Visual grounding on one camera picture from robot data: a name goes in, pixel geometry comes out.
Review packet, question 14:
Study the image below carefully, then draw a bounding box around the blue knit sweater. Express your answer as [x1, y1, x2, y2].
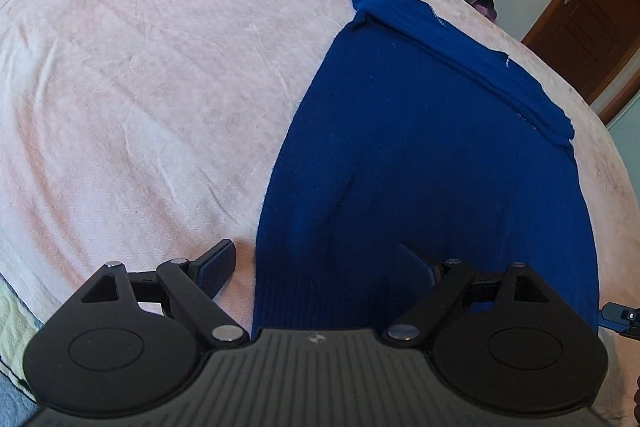
[253, 0, 599, 329]

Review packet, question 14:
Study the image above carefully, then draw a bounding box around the pink bed blanket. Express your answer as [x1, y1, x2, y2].
[0, 0, 640, 417]

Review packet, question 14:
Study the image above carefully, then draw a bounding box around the brown wooden door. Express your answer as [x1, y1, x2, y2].
[523, 0, 639, 103]

